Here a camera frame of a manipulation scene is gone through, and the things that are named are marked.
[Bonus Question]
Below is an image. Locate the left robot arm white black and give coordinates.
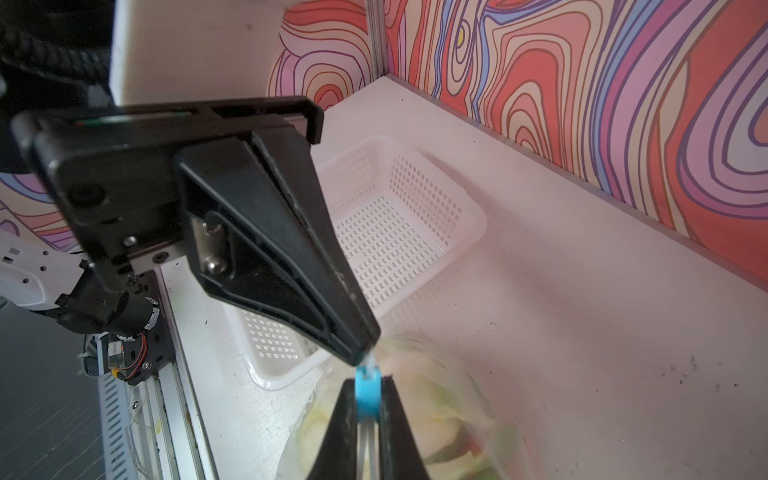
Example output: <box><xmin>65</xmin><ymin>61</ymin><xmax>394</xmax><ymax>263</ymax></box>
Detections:
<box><xmin>1</xmin><ymin>97</ymin><xmax>380</xmax><ymax>366</ymax></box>

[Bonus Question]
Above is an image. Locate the aluminium front rail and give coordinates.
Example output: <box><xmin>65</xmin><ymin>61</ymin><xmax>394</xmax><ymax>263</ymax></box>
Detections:
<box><xmin>97</xmin><ymin>269</ymin><xmax>219</xmax><ymax>479</ymax></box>

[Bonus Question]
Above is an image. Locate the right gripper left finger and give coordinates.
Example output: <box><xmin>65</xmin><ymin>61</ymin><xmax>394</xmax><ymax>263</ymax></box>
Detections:
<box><xmin>307</xmin><ymin>379</ymin><xmax>358</xmax><ymax>480</ymax></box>

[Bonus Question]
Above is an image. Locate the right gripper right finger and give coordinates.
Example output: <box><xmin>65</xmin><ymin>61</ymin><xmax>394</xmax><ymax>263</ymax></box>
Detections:
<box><xmin>378</xmin><ymin>376</ymin><xmax>429</xmax><ymax>480</ymax></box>

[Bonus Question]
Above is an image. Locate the clear zip top bag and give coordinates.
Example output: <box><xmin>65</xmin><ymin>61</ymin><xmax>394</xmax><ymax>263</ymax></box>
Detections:
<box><xmin>274</xmin><ymin>335</ymin><xmax>535</xmax><ymax>480</ymax></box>

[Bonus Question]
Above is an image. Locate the green toy lettuce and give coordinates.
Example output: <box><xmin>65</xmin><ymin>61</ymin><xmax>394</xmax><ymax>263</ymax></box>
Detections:
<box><xmin>296</xmin><ymin>347</ymin><xmax>523</xmax><ymax>480</ymax></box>

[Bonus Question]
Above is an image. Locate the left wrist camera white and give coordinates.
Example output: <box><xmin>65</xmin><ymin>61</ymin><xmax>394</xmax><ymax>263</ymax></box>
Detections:
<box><xmin>109</xmin><ymin>0</ymin><xmax>289</xmax><ymax>106</ymax></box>

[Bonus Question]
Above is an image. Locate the white plastic perforated basket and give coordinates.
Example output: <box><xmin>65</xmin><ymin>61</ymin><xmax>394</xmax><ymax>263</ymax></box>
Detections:
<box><xmin>224</xmin><ymin>136</ymin><xmax>487</xmax><ymax>391</ymax></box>

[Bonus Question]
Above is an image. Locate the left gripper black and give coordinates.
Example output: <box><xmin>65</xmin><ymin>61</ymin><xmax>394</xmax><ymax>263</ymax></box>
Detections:
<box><xmin>10</xmin><ymin>96</ymin><xmax>381</xmax><ymax>366</ymax></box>

